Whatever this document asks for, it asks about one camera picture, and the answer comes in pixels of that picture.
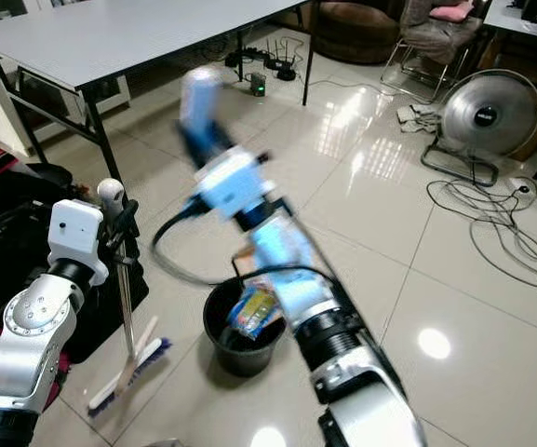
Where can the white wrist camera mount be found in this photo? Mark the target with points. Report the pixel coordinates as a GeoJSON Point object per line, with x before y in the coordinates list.
{"type": "Point", "coordinates": [74, 233]}
{"type": "Point", "coordinates": [233, 184]}

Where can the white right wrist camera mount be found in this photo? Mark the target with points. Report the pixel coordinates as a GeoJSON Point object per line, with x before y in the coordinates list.
{"type": "Point", "coordinates": [233, 184]}

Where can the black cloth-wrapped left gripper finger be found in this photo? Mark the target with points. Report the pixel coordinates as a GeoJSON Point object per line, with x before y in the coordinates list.
{"type": "Point", "coordinates": [129, 222]}

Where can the white power strip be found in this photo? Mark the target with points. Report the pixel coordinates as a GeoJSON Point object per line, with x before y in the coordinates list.
{"type": "Point", "coordinates": [522, 185]}

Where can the black bag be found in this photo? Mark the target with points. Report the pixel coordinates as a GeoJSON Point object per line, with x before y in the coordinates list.
{"type": "Point", "coordinates": [26, 200]}

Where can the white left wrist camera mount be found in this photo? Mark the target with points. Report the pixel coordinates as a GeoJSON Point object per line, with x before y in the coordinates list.
{"type": "Point", "coordinates": [74, 233]}

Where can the black router with antennas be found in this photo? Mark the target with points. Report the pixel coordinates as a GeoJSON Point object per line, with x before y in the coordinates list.
{"type": "Point", "coordinates": [285, 71]}

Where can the silver floor fan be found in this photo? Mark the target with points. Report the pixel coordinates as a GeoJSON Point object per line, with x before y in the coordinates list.
{"type": "Point", "coordinates": [487, 116]}

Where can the brown round pouf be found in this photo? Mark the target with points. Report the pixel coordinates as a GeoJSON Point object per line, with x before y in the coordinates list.
{"type": "Point", "coordinates": [352, 33]}

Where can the black plastic bucket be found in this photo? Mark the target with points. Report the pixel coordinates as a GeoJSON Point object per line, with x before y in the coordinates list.
{"type": "Point", "coordinates": [240, 358]}

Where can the grey white cloth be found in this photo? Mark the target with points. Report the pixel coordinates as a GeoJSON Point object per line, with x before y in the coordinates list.
{"type": "Point", "coordinates": [417, 116]}

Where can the brown cardboard piece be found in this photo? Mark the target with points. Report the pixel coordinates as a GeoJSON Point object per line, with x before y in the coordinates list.
{"type": "Point", "coordinates": [248, 263]}

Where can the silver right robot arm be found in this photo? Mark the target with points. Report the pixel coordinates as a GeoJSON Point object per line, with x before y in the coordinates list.
{"type": "Point", "coordinates": [342, 345]}

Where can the small grey power adapter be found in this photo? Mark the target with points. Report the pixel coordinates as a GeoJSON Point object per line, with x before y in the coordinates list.
{"type": "Point", "coordinates": [258, 86]}

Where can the metal frame chair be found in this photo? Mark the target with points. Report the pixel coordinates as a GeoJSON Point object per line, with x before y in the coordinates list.
{"type": "Point", "coordinates": [403, 67]}

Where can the blue yellow snack packet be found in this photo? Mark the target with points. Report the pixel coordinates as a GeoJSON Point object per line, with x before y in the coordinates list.
{"type": "Point", "coordinates": [254, 310]}

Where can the black power strip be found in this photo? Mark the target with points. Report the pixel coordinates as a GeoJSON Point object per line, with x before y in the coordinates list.
{"type": "Point", "coordinates": [240, 60]}

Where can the grey folding table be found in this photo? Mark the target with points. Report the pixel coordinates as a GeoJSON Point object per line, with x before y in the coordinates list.
{"type": "Point", "coordinates": [138, 33]}

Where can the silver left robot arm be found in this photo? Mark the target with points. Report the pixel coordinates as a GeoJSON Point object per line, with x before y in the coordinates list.
{"type": "Point", "coordinates": [31, 345]}

